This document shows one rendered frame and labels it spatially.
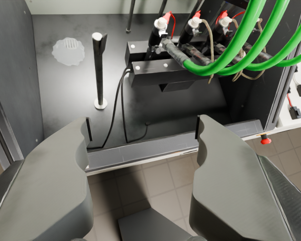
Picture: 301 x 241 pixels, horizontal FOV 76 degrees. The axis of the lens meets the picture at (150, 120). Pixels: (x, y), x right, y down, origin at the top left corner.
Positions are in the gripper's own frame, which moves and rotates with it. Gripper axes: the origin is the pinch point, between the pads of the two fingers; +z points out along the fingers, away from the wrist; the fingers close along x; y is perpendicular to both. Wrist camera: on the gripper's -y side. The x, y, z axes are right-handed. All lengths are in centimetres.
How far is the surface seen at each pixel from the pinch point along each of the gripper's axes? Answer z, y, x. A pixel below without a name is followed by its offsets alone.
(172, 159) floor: 105, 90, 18
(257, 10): 9.8, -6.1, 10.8
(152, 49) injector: 37.6, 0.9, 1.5
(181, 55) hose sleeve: 23.7, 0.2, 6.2
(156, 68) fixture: 41.1, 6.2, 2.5
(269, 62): 24.6, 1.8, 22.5
